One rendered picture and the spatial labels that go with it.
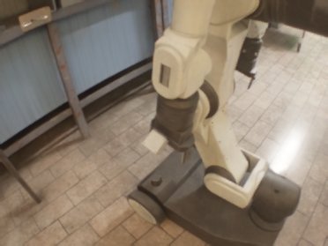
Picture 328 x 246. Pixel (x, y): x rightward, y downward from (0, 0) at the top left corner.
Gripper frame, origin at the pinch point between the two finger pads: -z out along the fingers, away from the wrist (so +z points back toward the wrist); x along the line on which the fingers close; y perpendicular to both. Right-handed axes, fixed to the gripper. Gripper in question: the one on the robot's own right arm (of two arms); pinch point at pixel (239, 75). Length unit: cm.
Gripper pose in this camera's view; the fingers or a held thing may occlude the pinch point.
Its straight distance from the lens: 92.8
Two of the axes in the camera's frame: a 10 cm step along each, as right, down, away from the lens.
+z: 0.8, -6.6, -7.5
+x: -7.7, -5.2, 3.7
